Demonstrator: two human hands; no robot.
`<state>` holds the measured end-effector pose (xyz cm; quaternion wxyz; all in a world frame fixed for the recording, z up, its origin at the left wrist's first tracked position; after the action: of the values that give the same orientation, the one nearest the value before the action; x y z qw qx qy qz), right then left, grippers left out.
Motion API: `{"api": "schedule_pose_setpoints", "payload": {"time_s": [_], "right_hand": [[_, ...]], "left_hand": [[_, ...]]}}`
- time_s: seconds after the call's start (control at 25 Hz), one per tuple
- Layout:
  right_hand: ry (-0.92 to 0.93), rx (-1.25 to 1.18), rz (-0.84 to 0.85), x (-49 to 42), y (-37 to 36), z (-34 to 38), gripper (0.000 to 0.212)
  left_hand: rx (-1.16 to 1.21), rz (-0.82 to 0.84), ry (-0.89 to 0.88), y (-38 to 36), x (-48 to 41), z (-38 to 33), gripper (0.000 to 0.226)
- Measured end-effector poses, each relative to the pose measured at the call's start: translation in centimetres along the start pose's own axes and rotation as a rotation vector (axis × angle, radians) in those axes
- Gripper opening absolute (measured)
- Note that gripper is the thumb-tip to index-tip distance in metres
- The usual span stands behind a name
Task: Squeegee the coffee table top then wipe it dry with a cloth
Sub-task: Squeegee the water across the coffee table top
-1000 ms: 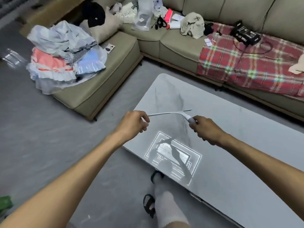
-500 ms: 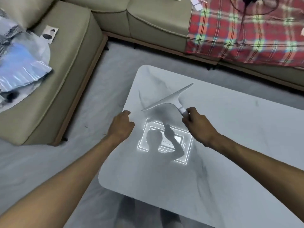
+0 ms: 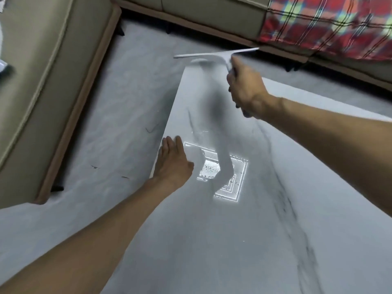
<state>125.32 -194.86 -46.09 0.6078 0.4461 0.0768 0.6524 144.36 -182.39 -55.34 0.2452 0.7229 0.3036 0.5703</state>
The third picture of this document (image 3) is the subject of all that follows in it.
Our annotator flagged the person's right forearm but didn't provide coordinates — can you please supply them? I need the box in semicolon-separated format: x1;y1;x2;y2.
260;94;392;218

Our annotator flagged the white marble table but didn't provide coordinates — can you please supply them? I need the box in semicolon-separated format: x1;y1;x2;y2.
113;62;392;294

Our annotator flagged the person's left hand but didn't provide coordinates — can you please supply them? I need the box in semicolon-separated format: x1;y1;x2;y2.
150;136;195;189

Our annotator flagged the person's left forearm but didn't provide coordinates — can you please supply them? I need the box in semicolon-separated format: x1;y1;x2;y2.
0;177;177;294

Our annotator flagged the red plaid blanket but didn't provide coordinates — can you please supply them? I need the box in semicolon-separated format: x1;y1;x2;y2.
257;0;392;62

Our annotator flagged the white plastic squeegee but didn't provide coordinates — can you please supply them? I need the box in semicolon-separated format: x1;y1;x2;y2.
174;47;260;119

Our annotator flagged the person's right hand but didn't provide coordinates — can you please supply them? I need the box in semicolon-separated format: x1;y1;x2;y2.
226;55;278;120

